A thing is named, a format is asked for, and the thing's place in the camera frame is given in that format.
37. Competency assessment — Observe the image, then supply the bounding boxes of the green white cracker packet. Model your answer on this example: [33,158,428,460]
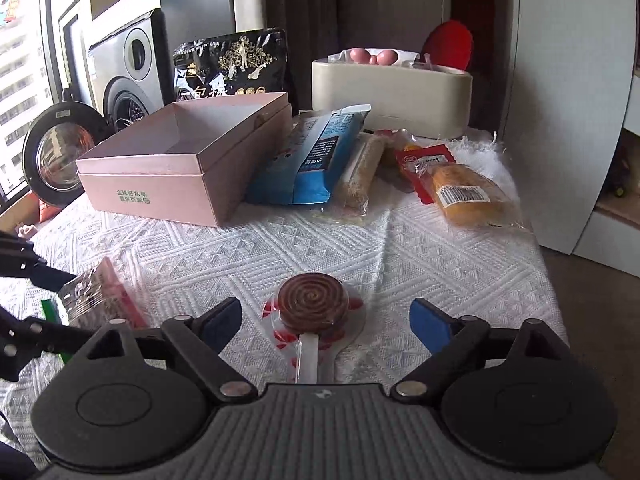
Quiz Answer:
[40,256,151,366]

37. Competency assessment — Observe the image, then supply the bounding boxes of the swirl lollipop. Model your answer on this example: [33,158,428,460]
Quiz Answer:
[262,273,367,384]

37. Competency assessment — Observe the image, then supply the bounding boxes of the orange bread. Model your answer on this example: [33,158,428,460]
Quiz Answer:
[428,164,525,229]

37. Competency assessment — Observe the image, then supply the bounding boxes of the small red snack packet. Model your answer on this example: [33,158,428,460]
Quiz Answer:
[395,144,456,205]

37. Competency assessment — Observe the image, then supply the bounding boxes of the blue snack packet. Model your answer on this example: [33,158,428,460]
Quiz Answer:
[245,104,371,206]

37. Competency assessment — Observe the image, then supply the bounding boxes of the oat bar clear wrapper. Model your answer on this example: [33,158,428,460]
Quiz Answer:
[321,132,386,221]

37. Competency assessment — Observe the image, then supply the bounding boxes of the pink cardboard box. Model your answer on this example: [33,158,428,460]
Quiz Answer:
[77,92,293,228]

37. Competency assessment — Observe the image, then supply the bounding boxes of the round washer door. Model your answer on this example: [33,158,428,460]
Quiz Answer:
[22,101,114,208]

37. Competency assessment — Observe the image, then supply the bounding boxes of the cream tissue box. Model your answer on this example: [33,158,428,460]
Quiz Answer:
[311,50,473,139]

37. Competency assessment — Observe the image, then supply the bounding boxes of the white cabinet shelf unit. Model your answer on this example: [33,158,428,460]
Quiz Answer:
[501,0,639,275]

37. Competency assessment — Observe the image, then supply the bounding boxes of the grey washing machine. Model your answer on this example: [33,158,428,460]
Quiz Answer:
[87,9,175,131]

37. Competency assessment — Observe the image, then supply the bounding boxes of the black plum snack bag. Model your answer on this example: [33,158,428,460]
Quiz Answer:
[172,27,298,113]

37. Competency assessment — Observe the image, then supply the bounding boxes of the white tissue paper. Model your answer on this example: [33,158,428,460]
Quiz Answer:
[326,48,433,70]

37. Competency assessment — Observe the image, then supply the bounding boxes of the pink bow ornament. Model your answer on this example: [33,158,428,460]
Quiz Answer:
[349,48,398,66]

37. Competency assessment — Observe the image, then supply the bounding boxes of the red round cushion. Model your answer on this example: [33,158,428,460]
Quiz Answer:
[420,20,473,70]

